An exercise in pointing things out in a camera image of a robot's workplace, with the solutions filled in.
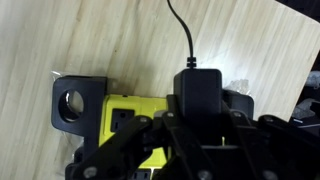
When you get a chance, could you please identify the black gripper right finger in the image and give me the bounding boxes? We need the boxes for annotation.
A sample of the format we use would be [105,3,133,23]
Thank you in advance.
[230,111,320,180]

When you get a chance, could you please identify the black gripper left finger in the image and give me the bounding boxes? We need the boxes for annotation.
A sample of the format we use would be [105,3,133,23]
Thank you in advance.
[68,116,153,180]

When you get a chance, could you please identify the black power adapter plug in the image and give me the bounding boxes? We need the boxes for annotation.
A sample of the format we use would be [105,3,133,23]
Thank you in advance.
[166,0,222,121]

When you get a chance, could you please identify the yellow black power strip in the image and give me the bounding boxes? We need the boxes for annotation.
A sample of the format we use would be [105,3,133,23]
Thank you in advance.
[51,76,254,180]

